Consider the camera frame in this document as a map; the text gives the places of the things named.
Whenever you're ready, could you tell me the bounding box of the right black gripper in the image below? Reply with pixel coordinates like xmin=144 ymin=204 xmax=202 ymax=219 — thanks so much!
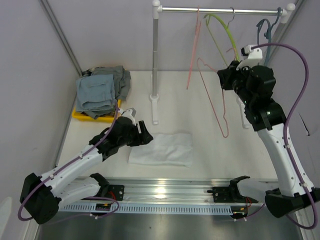
xmin=217 ymin=61 xmax=254 ymax=106

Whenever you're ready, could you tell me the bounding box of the white skirt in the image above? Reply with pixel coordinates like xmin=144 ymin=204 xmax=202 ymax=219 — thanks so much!
xmin=128 ymin=133 xmax=193 ymax=168

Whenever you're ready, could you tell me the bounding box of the pink wire hanger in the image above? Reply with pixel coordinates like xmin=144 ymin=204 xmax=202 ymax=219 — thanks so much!
xmin=186 ymin=6 xmax=202 ymax=90
xmin=196 ymin=57 xmax=229 ymax=139

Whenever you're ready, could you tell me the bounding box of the light blue denim skirt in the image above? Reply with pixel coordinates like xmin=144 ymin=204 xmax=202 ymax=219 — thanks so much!
xmin=75 ymin=74 xmax=116 ymax=112

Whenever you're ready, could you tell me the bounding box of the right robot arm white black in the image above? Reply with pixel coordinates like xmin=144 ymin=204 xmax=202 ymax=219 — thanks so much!
xmin=217 ymin=61 xmax=320 ymax=218

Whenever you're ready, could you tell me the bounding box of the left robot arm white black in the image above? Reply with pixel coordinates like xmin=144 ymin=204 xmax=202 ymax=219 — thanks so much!
xmin=17 ymin=116 xmax=154 ymax=225

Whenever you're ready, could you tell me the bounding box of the blue plastic hanger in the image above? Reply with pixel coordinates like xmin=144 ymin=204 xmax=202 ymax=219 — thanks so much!
xmin=256 ymin=7 xmax=282 ymax=67

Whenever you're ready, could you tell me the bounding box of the green plastic hanger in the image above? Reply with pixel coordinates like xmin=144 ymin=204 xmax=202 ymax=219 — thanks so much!
xmin=203 ymin=13 xmax=240 ymax=64

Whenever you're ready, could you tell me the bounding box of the yellow plastic tray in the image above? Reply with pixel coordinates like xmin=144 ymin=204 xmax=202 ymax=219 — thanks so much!
xmin=71 ymin=98 xmax=121 ymax=123

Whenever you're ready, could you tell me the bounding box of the grey folded garment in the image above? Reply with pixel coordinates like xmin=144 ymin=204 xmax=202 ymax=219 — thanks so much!
xmin=92 ymin=65 xmax=131 ymax=101

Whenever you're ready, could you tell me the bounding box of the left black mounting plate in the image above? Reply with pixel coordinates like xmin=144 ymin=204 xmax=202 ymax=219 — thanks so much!
xmin=100 ymin=184 xmax=125 ymax=201

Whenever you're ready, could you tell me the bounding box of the black mounting plate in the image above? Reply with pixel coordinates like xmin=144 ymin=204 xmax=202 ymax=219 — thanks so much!
xmin=206 ymin=186 xmax=258 ymax=204
xmin=100 ymin=184 xmax=125 ymax=201

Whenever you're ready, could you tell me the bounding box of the plaid garment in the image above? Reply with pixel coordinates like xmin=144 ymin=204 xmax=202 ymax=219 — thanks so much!
xmin=81 ymin=67 xmax=96 ymax=77

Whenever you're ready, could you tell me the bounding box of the metal clothes rack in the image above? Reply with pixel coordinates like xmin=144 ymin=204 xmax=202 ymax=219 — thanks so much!
xmin=149 ymin=0 xmax=303 ymax=125

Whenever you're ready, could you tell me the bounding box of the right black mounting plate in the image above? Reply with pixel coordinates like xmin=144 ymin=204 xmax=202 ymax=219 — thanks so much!
xmin=206 ymin=186 xmax=258 ymax=204

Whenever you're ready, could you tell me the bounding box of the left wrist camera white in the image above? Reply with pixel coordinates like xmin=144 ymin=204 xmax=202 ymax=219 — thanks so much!
xmin=118 ymin=107 xmax=137 ymax=126

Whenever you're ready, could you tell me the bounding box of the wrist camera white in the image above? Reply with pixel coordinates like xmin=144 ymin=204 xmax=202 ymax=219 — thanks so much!
xmin=118 ymin=107 xmax=137 ymax=126
xmin=236 ymin=44 xmax=263 ymax=71

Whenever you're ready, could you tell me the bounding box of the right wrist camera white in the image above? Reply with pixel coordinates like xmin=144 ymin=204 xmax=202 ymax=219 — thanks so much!
xmin=236 ymin=44 xmax=263 ymax=71

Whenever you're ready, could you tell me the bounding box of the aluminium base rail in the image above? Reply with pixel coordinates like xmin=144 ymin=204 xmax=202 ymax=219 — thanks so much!
xmin=58 ymin=176 xmax=283 ymax=207

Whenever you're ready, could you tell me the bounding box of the white slotted cable duct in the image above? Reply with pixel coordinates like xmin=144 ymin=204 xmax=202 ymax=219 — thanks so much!
xmin=61 ymin=202 xmax=233 ymax=216

